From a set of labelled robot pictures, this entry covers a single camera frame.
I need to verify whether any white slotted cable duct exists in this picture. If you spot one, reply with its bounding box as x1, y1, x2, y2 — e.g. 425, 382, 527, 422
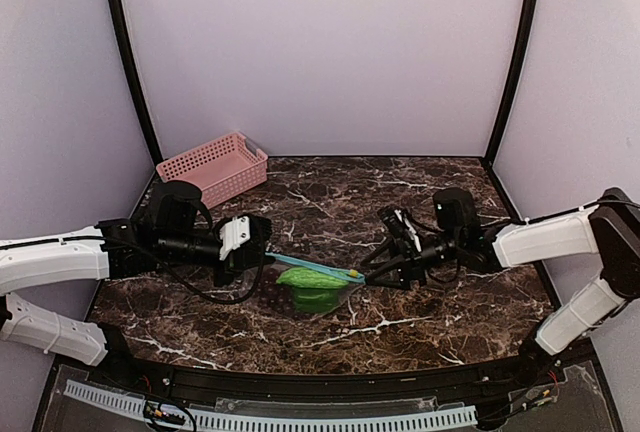
64, 380, 477, 431

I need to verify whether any clear zip bag blue seal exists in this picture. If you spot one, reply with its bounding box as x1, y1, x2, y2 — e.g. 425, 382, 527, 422
245, 252, 365, 321

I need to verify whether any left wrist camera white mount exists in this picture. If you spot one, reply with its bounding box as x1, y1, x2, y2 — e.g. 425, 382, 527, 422
217, 216, 251, 261

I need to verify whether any black front aluminium rail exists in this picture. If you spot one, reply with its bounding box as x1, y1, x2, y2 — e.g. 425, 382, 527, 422
90, 357, 549, 404

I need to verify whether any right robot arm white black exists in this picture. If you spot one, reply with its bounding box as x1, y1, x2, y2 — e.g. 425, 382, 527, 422
361, 187, 639, 386

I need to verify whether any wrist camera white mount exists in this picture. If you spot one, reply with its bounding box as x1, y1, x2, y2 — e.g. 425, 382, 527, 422
377, 206, 421, 252
217, 216, 251, 261

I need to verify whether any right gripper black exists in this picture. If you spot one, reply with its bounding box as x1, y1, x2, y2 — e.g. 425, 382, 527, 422
361, 228, 462, 290

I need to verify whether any purple fake grape bunch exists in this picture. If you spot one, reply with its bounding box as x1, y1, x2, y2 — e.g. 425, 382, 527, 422
258, 283, 295, 314

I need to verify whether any black frame post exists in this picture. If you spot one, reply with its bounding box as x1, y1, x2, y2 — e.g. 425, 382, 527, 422
107, 0, 164, 165
483, 0, 538, 169

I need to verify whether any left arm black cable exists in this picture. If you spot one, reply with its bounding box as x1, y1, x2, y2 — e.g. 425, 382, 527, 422
134, 246, 266, 306

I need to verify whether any black left frame post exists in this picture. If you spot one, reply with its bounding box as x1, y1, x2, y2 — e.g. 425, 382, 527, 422
107, 0, 164, 165

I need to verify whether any pink plastic basket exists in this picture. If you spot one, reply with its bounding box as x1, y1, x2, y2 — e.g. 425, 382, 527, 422
156, 132, 268, 208

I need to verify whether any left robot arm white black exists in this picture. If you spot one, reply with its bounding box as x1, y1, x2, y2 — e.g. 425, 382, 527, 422
1, 180, 272, 388

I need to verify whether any green fake vegetable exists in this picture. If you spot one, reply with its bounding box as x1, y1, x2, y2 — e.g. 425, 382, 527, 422
276, 266, 348, 314

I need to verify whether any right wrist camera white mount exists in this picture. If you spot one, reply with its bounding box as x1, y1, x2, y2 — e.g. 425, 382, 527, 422
377, 206, 421, 252

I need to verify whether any black right frame post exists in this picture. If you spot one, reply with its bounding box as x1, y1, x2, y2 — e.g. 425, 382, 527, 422
483, 0, 538, 169

